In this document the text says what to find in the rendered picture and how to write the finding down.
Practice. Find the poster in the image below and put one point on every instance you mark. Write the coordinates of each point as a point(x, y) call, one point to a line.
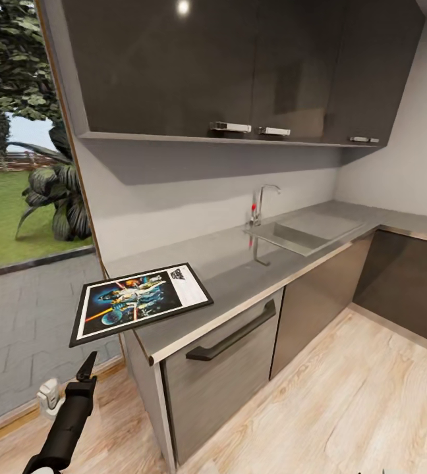
point(115, 305)

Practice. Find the fixed window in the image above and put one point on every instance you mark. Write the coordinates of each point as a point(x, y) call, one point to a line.
point(47, 247)

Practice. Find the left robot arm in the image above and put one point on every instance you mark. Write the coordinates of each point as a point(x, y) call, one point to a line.
point(69, 414)

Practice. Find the cabinet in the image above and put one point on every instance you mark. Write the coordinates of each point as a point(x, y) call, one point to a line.
point(217, 71)
point(378, 43)

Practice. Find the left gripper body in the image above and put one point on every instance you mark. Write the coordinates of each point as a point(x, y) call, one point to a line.
point(76, 408)

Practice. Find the dishwasher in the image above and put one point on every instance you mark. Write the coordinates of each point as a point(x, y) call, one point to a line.
point(209, 380)

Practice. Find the drop in sink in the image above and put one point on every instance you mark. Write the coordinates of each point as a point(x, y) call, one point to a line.
point(303, 233)

